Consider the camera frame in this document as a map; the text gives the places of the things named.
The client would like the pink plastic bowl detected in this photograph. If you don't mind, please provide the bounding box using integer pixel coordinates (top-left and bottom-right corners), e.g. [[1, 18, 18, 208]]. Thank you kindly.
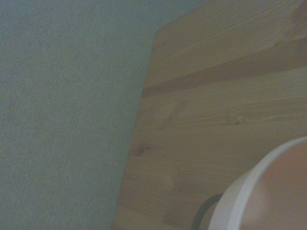
[[207, 136, 307, 230]]

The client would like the black wire rack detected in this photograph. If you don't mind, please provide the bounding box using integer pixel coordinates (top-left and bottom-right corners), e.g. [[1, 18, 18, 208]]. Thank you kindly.
[[191, 193, 224, 230]]

